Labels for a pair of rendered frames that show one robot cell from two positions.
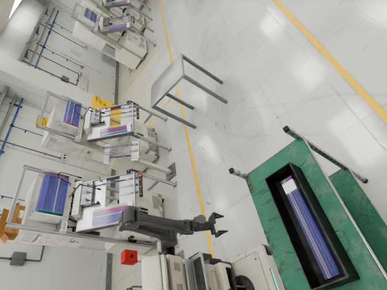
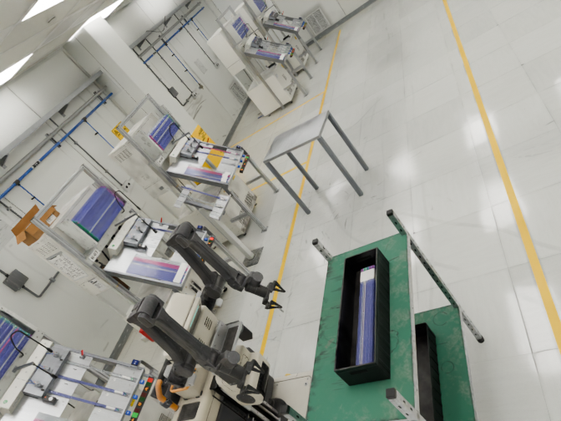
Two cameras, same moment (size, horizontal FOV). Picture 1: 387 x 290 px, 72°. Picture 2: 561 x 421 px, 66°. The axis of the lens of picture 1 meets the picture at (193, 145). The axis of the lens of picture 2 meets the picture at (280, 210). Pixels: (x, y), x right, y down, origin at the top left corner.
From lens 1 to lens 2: 0.67 m
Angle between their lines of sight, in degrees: 9
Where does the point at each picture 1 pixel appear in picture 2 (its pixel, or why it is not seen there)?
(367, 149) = (500, 303)
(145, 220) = (198, 244)
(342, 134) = (481, 277)
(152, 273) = (179, 308)
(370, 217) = (457, 367)
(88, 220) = (123, 263)
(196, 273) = (225, 342)
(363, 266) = (399, 367)
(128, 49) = (269, 86)
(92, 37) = (229, 54)
